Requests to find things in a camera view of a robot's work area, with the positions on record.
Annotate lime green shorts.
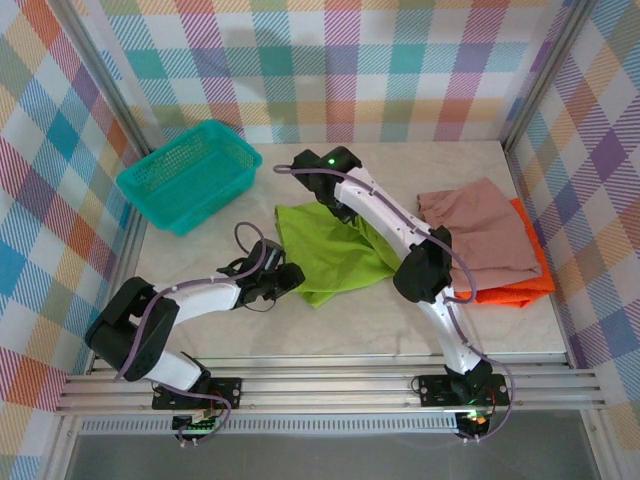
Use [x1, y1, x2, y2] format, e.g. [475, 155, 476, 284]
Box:
[273, 202, 401, 309]

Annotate pink shorts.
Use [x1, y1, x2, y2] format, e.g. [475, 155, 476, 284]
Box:
[416, 178, 544, 291]

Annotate orange shorts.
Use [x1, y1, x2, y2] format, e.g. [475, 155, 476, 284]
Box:
[452, 197, 555, 309]

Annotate teal plastic basket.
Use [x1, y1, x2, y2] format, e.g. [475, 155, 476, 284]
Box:
[115, 119, 264, 237]

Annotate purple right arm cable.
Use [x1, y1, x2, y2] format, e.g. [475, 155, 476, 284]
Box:
[272, 164, 516, 445]

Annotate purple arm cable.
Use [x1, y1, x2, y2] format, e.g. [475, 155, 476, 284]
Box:
[272, 164, 516, 445]
[114, 222, 287, 447]

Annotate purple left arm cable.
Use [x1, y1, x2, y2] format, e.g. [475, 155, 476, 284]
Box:
[114, 222, 287, 447]

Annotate aluminium rail frame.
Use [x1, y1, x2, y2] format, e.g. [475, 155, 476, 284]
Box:
[54, 349, 607, 416]

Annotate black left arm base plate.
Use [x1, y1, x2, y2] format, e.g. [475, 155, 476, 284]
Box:
[151, 377, 244, 412]

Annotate slotted grey cable duct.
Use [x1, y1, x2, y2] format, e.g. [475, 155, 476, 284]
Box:
[79, 418, 459, 434]

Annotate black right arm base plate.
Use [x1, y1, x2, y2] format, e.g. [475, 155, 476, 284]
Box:
[417, 373, 511, 407]

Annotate aluminium corner post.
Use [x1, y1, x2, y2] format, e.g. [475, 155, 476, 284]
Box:
[502, 0, 601, 151]
[49, 0, 151, 156]

